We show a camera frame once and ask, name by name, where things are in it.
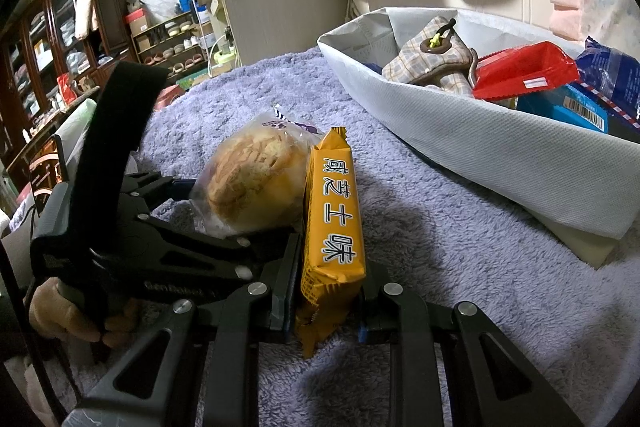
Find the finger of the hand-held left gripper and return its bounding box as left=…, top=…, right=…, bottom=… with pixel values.
left=122, top=172, right=201, bottom=214
left=99, top=212, right=303, bottom=281

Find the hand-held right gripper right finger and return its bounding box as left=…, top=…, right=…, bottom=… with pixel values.
left=356, top=279, right=583, bottom=427

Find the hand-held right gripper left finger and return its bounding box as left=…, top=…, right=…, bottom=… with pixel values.
left=62, top=229, right=306, bottom=427

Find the yellow snack packet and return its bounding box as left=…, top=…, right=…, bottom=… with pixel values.
left=294, top=127, right=367, bottom=358

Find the bread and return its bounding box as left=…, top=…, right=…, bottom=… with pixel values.
left=190, top=104, right=321, bottom=238

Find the white fabric bag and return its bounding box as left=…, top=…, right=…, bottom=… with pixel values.
left=317, top=7, right=640, bottom=268

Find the plaid fabric pouch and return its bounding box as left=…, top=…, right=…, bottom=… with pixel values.
left=382, top=17, right=478, bottom=88

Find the blue cardboard box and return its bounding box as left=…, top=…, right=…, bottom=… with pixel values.
left=517, top=82, right=623, bottom=132

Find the red snack packet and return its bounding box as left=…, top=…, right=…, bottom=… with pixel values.
left=471, top=41, right=581, bottom=102

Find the blue snack packet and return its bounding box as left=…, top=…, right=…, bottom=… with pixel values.
left=575, top=36, right=640, bottom=128

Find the person's left hand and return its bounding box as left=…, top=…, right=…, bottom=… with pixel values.
left=25, top=279, right=141, bottom=350

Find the purple fuzzy blanket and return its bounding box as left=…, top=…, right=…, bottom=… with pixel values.
left=75, top=47, right=640, bottom=427

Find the wooden shoe rack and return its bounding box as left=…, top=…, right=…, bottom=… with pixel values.
left=130, top=9, right=211, bottom=78

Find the dark wooden glass cabinet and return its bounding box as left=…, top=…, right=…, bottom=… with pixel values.
left=0, top=0, right=135, bottom=208

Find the white hanging garment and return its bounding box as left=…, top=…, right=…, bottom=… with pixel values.
left=73, top=0, right=99, bottom=40

